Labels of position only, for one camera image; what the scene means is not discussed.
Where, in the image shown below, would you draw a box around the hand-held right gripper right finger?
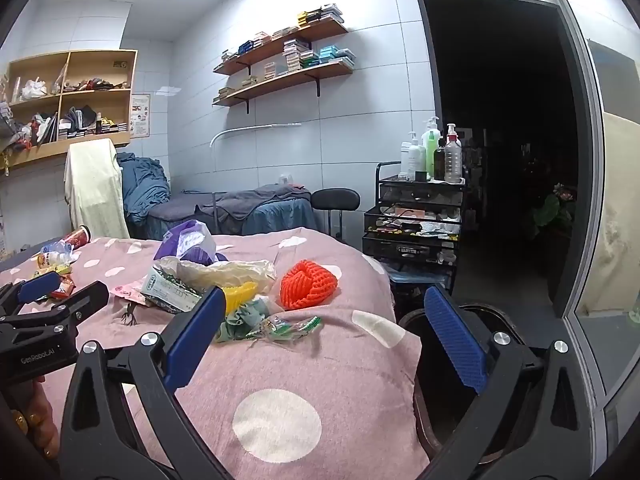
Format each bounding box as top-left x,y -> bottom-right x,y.
424,285 -> 599,480

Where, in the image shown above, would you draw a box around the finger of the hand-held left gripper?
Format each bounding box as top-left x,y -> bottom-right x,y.
0,270 -> 62,312
0,281 -> 110,331

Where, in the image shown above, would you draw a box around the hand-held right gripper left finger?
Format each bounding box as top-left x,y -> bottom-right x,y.
59,285 -> 227,480

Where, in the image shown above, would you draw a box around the teal wrapper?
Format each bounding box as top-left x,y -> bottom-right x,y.
216,297 -> 273,343

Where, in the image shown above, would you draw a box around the green printed carton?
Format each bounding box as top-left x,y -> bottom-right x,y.
140,266 -> 217,316

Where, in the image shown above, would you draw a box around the dark brown trash bin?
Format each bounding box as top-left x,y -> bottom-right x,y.
395,302 -> 528,458

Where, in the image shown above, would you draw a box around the clear plastic bag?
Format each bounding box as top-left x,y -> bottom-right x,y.
157,255 -> 277,293

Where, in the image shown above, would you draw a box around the green white candy wrapper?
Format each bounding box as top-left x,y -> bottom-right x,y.
245,314 -> 325,343

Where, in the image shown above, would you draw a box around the purple white plastic cup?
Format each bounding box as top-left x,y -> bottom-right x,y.
152,219 -> 230,267

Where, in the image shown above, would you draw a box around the orange red foam net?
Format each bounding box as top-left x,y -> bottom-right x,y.
280,259 -> 340,310

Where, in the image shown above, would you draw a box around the person's left hand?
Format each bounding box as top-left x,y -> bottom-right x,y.
5,380 -> 60,465

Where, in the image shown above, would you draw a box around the orange patterned snack packet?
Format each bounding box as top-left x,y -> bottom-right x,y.
47,275 -> 77,302

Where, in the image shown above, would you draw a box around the clear plastic bottle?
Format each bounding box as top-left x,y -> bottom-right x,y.
37,241 -> 77,267

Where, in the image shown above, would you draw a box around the red paper cup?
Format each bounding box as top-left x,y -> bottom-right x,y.
62,225 -> 93,252

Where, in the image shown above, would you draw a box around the black mesh trolley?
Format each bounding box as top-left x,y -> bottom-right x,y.
362,160 -> 469,301

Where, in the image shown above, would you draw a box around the pink polka dot blanket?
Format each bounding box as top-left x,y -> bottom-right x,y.
0,227 -> 432,480

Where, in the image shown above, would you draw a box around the cream cloth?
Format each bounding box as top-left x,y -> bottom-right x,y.
64,138 -> 132,241

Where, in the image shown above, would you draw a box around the blue bedding pile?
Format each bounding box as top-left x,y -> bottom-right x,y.
116,152 -> 172,226

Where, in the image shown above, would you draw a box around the wooden cubby shelf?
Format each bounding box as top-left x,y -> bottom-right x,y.
0,49 -> 139,172

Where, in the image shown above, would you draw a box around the massage bed with teal skirt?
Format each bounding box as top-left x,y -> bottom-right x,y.
125,184 -> 322,242

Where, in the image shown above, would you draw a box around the grey blanket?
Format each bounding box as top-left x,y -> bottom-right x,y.
150,184 -> 312,226

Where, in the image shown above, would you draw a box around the red white cloth heap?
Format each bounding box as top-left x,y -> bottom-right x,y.
15,112 -> 60,150

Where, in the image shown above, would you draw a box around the potted plant pink flower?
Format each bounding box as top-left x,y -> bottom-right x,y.
531,182 -> 577,241

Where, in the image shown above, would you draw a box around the stack of flat boxes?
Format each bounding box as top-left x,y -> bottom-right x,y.
57,121 -> 128,140

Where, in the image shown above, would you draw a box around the dark folded clothes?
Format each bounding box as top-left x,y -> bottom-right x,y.
60,105 -> 98,133

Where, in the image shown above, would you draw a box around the black round stool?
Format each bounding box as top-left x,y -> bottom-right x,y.
311,187 -> 361,238

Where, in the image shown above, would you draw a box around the white pump bottle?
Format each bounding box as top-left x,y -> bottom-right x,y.
400,131 -> 427,181

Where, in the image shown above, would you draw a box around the white plastic bag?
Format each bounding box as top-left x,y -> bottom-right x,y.
21,77 -> 48,101

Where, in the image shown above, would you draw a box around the green pump bottle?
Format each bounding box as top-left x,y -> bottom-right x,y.
421,116 -> 443,171

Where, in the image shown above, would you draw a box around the cream board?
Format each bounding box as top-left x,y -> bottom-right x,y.
575,112 -> 640,322

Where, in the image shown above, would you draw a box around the pile of mixed clothes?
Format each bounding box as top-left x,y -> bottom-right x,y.
62,77 -> 132,93

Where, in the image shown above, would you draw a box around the row of small boxes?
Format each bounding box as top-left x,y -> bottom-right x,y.
220,4 -> 346,65

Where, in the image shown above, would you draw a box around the wall poster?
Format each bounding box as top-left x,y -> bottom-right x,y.
131,94 -> 151,138

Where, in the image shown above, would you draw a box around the glass door grey frame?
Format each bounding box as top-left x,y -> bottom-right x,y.
532,0 -> 640,480

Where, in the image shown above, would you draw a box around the black door frame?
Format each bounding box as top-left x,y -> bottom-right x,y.
416,0 -> 597,319

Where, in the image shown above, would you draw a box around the white curved rail stand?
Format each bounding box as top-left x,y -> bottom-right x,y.
209,122 -> 303,235

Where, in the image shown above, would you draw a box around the long wooden wall shelf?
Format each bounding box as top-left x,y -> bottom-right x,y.
212,62 -> 357,109
212,22 -> 349,77

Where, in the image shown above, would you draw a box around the wall shelves with boxes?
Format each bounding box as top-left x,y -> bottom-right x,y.
216,37 -> 357,103

